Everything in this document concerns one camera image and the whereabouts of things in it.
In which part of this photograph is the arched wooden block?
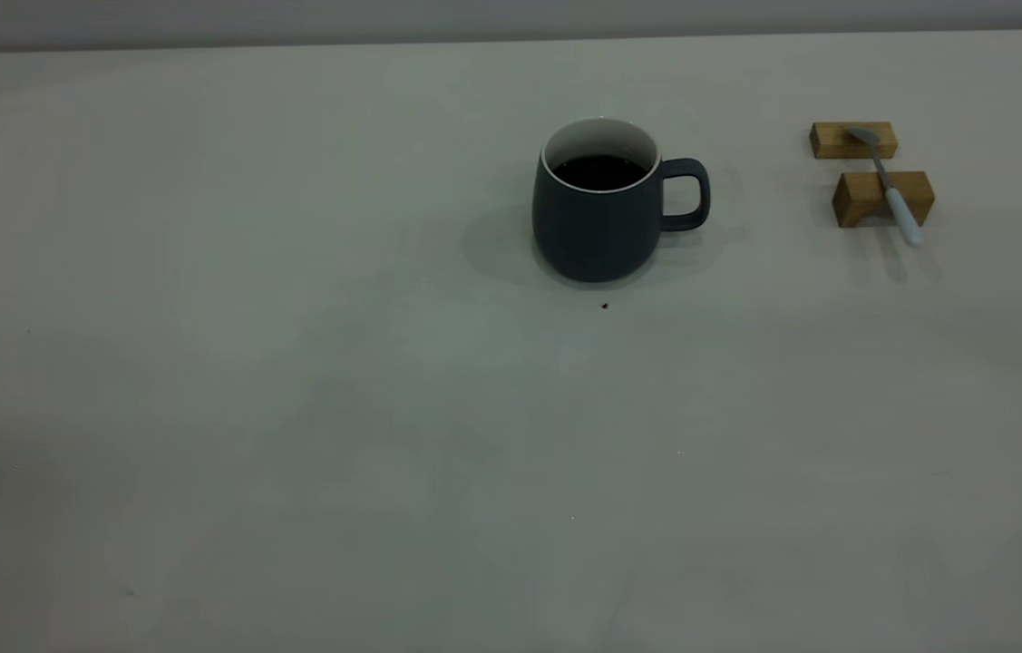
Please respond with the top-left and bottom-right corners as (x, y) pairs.
(832, 171), (936, 229)

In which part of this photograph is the dark grey ceramic mug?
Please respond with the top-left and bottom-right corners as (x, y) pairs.
(532, 118), (711, 283)

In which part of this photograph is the small spoon with white handle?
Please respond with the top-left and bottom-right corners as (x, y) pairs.
(843, 127), (925, 249)

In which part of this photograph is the flat rectangular wooden block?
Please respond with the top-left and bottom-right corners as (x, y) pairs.
(809, 122), (899, 161)

